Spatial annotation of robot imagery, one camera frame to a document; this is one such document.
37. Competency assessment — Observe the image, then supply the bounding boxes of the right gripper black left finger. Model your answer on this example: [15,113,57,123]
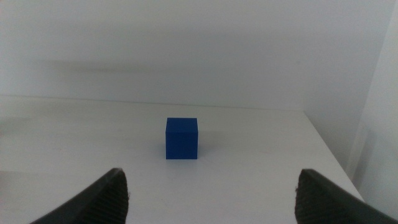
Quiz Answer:
[29,167,129,224]

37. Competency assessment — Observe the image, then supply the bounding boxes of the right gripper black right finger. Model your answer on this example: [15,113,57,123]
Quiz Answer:
[294,168,398,224]

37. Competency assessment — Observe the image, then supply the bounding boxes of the blue cube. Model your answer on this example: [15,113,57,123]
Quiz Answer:
[165,117,199,160]

